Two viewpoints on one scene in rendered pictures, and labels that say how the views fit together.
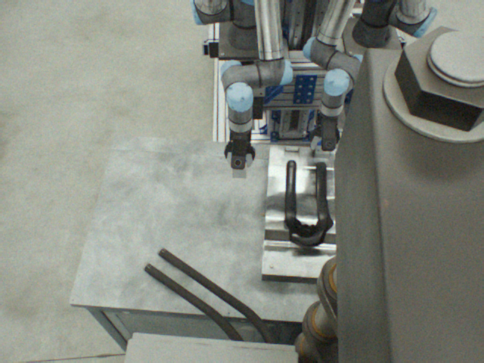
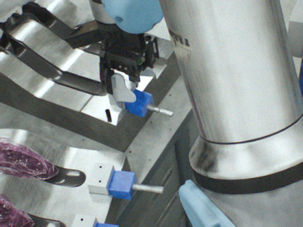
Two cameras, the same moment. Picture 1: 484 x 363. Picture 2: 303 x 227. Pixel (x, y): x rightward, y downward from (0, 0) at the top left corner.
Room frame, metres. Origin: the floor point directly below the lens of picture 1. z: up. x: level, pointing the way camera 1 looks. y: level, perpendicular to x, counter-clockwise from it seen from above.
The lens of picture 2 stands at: (1.46, -0.82, 1.58)
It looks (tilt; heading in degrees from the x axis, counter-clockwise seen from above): 48 degrees down; 123
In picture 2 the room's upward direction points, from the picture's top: 10 degrees counter-clockwise
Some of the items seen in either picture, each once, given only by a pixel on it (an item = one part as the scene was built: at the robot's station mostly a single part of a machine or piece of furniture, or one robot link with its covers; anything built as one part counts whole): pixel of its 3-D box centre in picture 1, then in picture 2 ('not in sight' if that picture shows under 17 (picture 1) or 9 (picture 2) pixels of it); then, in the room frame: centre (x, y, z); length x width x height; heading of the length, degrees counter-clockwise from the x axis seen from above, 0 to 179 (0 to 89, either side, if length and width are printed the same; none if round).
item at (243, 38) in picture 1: (246, 26); not in sight; (1.50, -0.01, 1.09); 0.15 x 0.15 x 0.10
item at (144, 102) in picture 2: (321, 144); (143, 104); (1.09, -0.29, 0.89); 0.13 x 0.05 x 0.05; 176
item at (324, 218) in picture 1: (308, 197); (56, 46); (0.84, -0.22, 0.92); 0.35 x 0.16 x 0.09; 176
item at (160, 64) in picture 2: (291, 154); (153, 69); (1.05, -0.18, 0.87); 0.05 x 0.05 x 0.04; 86
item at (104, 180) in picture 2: not in sight; (127, 185); (1.13, -0.45, 0.86); 0.13 x 0.05 x 0.05; 13
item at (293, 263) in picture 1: (303, 208); (59, 58); (0.82, -0.21, 0.87); 0.50 x 0.26 x 0.14; 176
